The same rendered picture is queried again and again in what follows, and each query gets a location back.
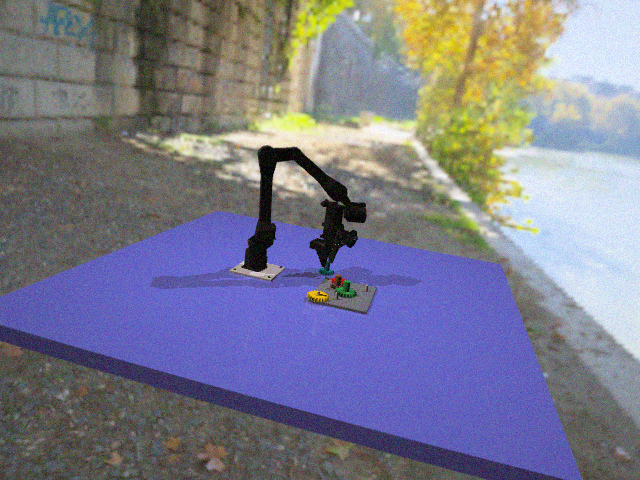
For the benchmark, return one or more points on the green gear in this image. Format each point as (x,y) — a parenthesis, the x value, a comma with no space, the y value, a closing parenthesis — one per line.
(346,291)

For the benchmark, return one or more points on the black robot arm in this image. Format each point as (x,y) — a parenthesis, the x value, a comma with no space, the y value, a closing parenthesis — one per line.
(256,254)

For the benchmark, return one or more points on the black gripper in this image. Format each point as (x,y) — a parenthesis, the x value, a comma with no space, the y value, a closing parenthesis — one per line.
(327,248)

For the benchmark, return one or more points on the teal gear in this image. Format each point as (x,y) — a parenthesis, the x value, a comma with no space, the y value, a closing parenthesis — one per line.
(326,270)

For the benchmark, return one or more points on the brown gear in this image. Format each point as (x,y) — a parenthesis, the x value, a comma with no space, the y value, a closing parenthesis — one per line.
(337,282)

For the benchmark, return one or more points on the yellow gear with black stripe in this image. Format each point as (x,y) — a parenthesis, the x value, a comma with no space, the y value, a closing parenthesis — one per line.
(319,298)

